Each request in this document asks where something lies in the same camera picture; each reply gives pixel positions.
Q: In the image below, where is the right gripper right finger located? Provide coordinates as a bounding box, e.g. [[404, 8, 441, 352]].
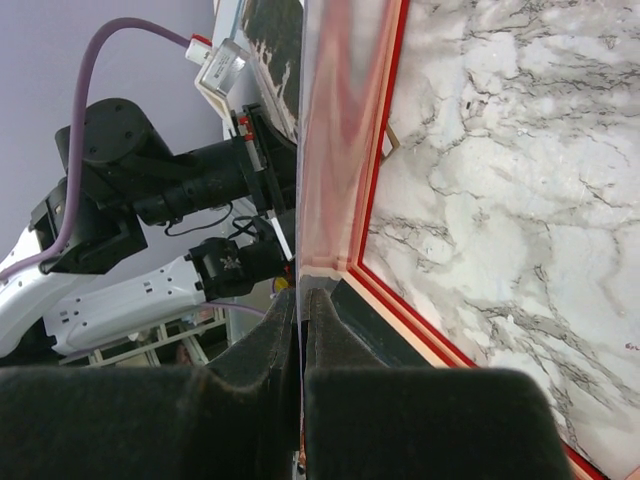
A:
[[302, 289, 572, 479]]

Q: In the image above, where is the clear acrylic frame sheet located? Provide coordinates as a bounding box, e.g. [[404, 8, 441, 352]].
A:
[[294, 0, 406, 451]]

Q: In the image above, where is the red wooden picture frame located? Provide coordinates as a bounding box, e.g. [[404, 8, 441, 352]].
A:
[[299, 0, 640, 480]]

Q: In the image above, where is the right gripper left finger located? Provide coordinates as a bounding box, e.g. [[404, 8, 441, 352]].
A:
[[1, 290, 300, 479]]

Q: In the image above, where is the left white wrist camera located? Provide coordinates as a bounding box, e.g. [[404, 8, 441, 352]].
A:
[[185, 34, 249, 125]]

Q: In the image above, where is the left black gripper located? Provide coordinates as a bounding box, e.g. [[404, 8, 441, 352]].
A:
[[231, 103, 297, 263]]

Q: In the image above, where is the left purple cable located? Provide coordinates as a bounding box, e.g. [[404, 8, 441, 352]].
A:
[[0, 17, 266, 321]]

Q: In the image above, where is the landscape photo print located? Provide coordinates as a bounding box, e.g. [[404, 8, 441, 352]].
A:
[[212, 0, 304, 142]]

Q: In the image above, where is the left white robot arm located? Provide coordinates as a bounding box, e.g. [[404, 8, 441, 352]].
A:
[[1, 98, 297, 365]]

